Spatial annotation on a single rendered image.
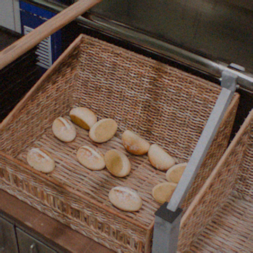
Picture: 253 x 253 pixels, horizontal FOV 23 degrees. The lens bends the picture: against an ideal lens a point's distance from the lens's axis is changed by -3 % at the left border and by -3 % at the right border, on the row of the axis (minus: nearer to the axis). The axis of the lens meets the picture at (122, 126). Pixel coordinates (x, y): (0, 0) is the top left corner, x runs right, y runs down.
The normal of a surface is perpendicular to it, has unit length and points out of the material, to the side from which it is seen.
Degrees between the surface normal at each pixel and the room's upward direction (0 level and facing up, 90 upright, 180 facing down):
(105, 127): 50
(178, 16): 70
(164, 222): 90
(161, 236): 90
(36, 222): 0
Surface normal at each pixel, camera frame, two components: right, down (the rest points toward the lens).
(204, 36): -0.54, 0.22
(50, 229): 0.02, -0.77
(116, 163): -0.64, -0.22
